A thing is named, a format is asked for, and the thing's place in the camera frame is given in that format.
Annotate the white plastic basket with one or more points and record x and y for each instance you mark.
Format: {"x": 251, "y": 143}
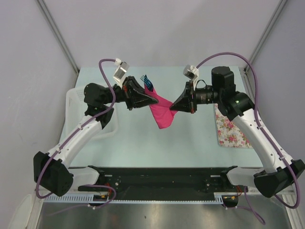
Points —
{"x": 74, "y": 112}

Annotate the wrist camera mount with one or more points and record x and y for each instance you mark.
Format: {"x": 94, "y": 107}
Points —
{"x": 119, "y": 74}
{"x": 192, "y": 73}

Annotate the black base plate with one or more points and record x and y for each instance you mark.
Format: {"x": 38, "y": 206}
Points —
{"x": 164, "y": 183}

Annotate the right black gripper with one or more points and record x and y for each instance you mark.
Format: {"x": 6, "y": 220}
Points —
{"x": 186, "y": 103}

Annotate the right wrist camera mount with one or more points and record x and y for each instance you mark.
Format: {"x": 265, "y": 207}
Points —
{"x": 192, "y": 73}

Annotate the pink paper napkin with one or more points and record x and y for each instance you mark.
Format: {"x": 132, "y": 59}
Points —
{"x": 161, "y": 110}

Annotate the white slotted cable duct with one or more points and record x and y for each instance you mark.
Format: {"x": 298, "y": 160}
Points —
{"x": 94, "y": 198}

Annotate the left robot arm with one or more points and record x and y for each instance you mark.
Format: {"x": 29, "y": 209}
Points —
{"x": 51, "y": 169}

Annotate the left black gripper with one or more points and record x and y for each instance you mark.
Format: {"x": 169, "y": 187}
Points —
{"x": 135, "y": 96}

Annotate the floral cloth mat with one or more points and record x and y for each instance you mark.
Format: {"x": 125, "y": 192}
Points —
{"x": 228, "y": 134}

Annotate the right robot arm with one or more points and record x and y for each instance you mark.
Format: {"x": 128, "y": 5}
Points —
{"x": 279, "y": 169}

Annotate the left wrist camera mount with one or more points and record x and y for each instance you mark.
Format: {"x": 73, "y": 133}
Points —
{"x": 119, "y": 74}

